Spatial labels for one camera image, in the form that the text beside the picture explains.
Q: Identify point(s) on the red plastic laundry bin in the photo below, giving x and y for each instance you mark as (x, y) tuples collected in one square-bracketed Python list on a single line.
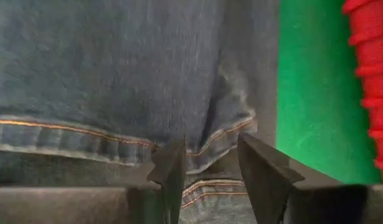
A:
[(375, 77)]

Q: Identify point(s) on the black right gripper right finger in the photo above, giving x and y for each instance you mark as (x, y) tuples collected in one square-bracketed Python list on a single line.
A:
[(266, 180)]

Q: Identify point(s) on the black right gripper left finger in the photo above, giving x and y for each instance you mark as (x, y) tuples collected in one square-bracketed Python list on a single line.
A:
[(172, 174)]

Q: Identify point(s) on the dark blue denim jeans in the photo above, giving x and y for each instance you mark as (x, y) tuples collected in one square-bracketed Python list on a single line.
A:
[(116, 77)]

